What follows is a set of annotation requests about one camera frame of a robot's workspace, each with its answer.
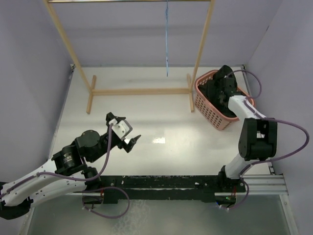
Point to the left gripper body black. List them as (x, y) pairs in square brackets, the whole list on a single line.
[(105, 140)]

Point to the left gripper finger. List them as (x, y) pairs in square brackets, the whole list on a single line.
[(111, 118), (129, 146)]

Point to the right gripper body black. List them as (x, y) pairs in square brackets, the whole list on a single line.
[(218, 93)]

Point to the dark pinstriped shirt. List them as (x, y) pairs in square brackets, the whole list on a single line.
[(208, 89)]

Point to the light blue wire hanger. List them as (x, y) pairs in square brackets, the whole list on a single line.
[(166, 38)]

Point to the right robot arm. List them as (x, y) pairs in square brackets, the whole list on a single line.
[(258, 138)]

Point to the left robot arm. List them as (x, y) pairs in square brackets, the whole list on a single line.
[(67, 171)]

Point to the pink plastic basket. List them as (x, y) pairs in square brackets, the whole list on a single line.
[(215, 117)]

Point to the wooden clothes rack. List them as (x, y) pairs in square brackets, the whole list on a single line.
[(129, 33)]

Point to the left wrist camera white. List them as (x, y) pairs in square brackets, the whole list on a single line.
[(121, 128)]

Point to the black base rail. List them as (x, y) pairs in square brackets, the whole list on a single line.
[(200, 187)]

